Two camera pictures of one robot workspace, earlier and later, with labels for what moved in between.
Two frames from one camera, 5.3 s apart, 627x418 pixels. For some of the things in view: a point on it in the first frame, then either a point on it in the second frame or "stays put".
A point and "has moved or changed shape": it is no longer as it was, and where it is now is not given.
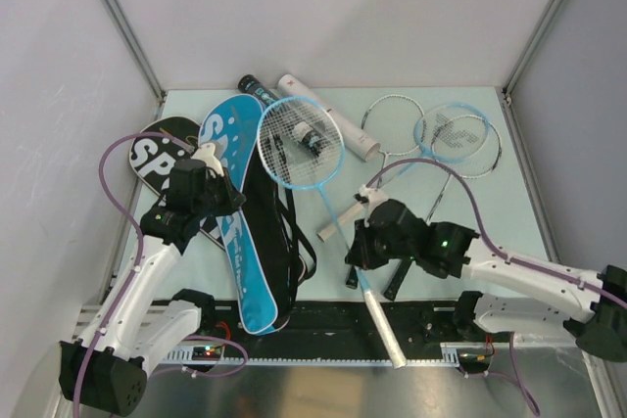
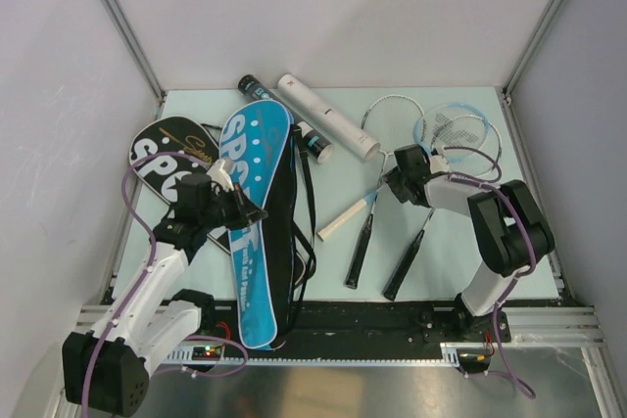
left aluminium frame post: (111, 0) stays put
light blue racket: (450, 133) stays put
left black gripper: (233, 199) -> (246, 212)
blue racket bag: (265, 256) has moved or changed shape
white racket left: (390, 125) stays put
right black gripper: (361, 253) -> (393, 178)
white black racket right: (463, 147) stays put
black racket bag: (153, 159) stays put
